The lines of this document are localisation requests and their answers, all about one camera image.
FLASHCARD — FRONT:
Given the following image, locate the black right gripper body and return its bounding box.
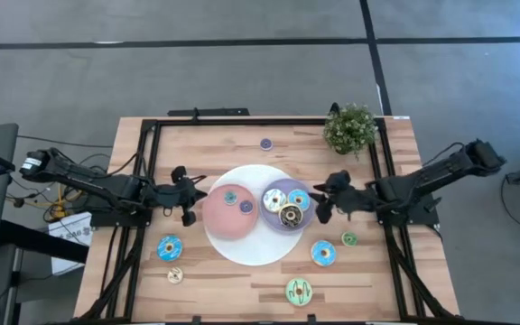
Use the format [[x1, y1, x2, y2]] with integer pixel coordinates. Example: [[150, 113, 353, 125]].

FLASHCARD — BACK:
[[339, 184, 378, 213]]

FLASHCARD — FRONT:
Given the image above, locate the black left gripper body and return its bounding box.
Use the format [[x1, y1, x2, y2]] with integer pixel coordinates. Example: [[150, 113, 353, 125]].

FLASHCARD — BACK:
[[142, 182, 184, 209]]

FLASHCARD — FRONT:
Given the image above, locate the blue iced donut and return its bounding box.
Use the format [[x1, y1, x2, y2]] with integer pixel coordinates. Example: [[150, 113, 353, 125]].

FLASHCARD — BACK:
[[156, 234, 184, 263], [287, 188, 311, 212], [310, 239, 338, 267]]

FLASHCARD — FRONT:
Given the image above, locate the chocolate sprinkled donut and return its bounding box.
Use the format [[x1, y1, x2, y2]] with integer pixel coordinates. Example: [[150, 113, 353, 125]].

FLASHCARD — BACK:
[[278, 202, 305, 229]]

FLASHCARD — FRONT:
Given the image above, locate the white iced sprinkled donut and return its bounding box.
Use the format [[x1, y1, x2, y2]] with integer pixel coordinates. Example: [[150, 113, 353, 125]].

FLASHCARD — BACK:
[[262, 187, 288, 214]]

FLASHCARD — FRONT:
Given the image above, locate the mint donut with dark drizzle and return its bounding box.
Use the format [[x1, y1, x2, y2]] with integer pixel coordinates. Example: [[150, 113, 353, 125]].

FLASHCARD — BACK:
[[284, 276, 314, 308]]

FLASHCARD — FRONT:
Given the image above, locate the purple round plate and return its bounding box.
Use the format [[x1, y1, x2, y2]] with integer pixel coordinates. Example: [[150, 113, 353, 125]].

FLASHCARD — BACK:
[[258, 177, 316, 235]]

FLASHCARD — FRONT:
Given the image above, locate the pink round plate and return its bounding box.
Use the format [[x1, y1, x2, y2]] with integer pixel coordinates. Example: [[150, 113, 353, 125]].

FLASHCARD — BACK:
[[201, 183, 260, 241]]

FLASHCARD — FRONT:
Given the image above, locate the green potted plant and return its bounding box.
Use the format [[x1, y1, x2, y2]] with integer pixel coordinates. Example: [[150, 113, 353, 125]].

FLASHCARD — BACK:
[[321, 102, 379, 160]]

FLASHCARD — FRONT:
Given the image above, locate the black flat bar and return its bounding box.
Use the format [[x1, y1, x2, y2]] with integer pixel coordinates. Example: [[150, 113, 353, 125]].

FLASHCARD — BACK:
[[168, 107, 251, 117]]

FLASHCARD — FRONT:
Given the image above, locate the white round woven placemat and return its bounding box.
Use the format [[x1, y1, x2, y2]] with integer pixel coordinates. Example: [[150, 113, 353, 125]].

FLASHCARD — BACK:
[[202, 163, 305, 267]]

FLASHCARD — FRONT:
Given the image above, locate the white printed box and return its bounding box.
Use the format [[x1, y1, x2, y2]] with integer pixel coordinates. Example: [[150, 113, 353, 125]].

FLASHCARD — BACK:
[[47, 210, 94, 276]]

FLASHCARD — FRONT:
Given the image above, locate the black metal rig frame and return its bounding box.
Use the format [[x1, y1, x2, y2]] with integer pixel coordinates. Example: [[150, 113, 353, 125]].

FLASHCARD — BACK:
[[73, 116, 462, 325]]

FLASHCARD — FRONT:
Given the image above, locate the yellow floor cable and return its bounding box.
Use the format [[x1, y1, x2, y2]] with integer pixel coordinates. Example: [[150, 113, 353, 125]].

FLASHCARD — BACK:
[[29, 184, 85, 218]]

